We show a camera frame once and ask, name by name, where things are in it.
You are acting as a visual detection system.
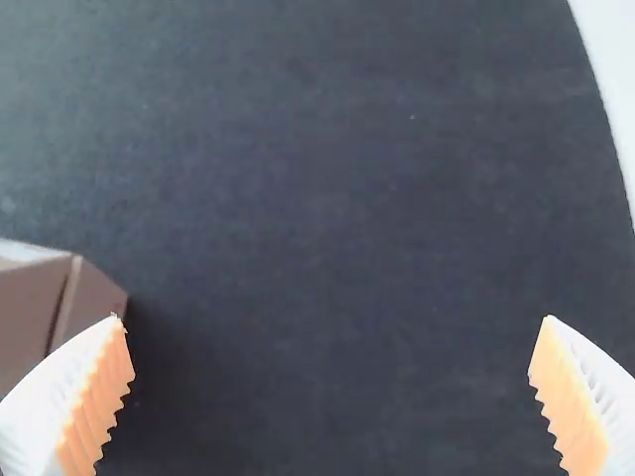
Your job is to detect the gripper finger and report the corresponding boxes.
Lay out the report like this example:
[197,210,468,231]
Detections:
[0,311,136,476]
[527,313,635,476]

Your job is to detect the cardboard box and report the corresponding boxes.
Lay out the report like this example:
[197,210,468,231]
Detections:
[0,237,129,398]

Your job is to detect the black mat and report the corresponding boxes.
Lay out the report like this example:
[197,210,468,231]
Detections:
[0,0,635,476]

